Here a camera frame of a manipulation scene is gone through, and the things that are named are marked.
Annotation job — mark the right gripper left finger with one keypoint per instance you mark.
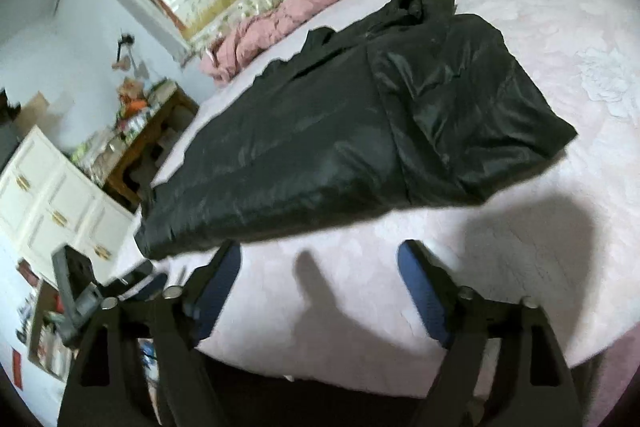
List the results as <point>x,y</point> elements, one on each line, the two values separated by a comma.
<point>136,363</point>

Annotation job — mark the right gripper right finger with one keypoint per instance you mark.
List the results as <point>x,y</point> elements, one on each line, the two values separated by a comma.
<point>532,384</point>

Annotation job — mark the black padded jacket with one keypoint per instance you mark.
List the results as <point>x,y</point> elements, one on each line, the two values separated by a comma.
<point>415,105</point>

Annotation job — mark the white drawer cabinet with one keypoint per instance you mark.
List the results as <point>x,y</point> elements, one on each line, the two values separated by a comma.
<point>46,203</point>

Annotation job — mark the brown wooden desk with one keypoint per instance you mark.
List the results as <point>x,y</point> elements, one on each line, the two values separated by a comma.
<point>171,112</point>

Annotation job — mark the orange clutter on desk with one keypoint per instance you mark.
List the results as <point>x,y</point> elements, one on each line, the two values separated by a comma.
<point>137,106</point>

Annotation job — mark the wall mounted desk lamp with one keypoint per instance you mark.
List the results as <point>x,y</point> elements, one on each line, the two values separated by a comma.
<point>124,60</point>

